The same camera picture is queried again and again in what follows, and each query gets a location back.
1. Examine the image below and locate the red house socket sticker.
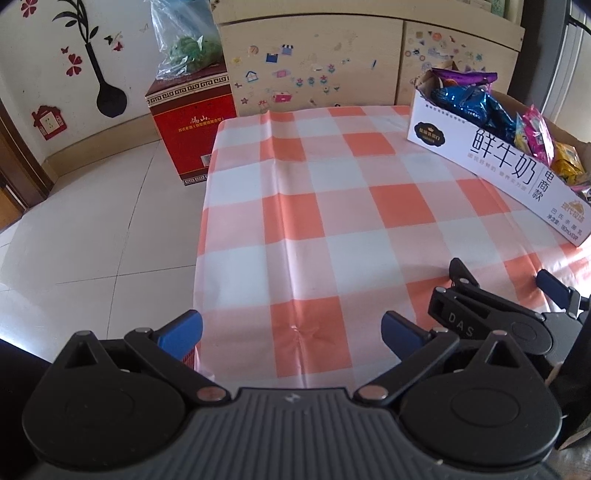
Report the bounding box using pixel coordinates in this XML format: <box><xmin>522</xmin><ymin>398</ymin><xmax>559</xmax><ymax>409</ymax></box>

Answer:
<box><xmin>30</xmin><ymin>105</ymin><xmax>68</xmax><ymax>140</ymax></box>

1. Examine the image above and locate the blue snack bag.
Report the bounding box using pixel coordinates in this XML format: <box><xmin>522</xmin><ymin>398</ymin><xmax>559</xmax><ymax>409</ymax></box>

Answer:
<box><xmin>431</xmin><ymin>84</ymin><xmax>519</xmax><ymax>145</ymax></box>

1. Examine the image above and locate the red gift box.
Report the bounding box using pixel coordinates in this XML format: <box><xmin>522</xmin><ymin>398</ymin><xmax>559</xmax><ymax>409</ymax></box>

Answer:
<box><xmin>144</xmin><ymin>69</ymin><xmax>238</xmax><ymax>188</ymax></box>

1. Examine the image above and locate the beige cabinet with stickers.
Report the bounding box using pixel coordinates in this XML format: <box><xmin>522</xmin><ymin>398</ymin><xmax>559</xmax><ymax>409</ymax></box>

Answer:
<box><xmin>211</xmin><ymin>0</ymin><xmax>527</xmax><ymax>120</ymax></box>

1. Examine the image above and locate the black flower wall decal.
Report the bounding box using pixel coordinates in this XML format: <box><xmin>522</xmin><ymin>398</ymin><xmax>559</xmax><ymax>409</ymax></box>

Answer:
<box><xmin>18</xmin><ymin>0</ymin><xmax>129</xmax><ymax>119</ymax></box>

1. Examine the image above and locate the pink snack packet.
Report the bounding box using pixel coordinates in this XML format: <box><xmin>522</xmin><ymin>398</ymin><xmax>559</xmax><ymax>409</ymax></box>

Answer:
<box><xmin>521</xmin><ymin>104</ymin><xmax>556</xmax><ymax>168</ymax></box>

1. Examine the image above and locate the yellow bread bun packet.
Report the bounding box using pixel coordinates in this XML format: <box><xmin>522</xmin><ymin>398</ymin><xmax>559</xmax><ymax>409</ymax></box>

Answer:
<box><xmin>551</xmin><ymin>140</ymin><xmax>586</xmax><ymax>186</ymax></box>

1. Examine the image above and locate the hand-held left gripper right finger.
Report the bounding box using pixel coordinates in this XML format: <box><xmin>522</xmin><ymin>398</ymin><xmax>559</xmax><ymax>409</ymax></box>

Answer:
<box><xmin>353</xmin><ymin>310</ymin><xmax>522</xmax><ymax>407</ymax></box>

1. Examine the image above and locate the clear plastic bag of greens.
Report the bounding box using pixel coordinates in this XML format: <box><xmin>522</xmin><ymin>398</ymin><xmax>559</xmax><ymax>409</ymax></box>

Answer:
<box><xmin>150</xmin><ymin>0</ymin><xmax>225</xmax><ymax>85</ymax></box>

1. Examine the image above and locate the purple snack bag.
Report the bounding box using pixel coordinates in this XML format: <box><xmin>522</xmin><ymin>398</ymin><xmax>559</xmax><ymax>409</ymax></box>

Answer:
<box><xmin>428</xmin><ymin>67</ymin><xmax>499</xmax><ymax>94</ymax></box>

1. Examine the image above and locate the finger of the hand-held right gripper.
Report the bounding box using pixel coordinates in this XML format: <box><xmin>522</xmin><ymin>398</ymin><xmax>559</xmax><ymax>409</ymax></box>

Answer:
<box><xmin>428</xmin><ymin>257</ymin><xmax>546</xmax><ymax>342</ymax></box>
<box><xmin>536</xmin><ymin>270</ymin><xmax>591</xmax><ymax>320</ymax></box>

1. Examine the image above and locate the orange white checkered tablecloth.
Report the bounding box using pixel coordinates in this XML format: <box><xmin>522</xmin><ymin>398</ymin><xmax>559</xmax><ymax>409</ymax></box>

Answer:
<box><xmin>194</xmin><ymin>105</ymin><xmax>591</xmax><ymax>385</ymax></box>

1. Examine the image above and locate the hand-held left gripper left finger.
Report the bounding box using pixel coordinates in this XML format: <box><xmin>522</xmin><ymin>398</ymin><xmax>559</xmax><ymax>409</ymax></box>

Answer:
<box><xmin>53</xmin><ymin>309</ymin><xmax>232</xmax><ymax>407</ymax></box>

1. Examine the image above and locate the grey refrigerator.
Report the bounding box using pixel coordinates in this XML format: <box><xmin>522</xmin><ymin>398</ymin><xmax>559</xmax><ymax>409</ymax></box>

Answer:
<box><xmin>508</xmin><ymin>0</ymin><xmax>591</xmax><ymax>99</ymax></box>

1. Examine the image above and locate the brown wooden door frame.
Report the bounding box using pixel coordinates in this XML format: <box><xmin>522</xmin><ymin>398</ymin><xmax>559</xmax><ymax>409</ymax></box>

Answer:
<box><xmin>0</xmin><ymin>99</ymin><xmax>55</xmax><ymax>232</ymax></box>

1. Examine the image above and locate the white printed cardboard box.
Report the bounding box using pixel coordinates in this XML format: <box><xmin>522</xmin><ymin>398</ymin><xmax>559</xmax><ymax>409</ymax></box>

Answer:
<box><xmin>406</xmin><ymin>60</ymin><xmax>591</xmax><ymax>248</ymax></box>

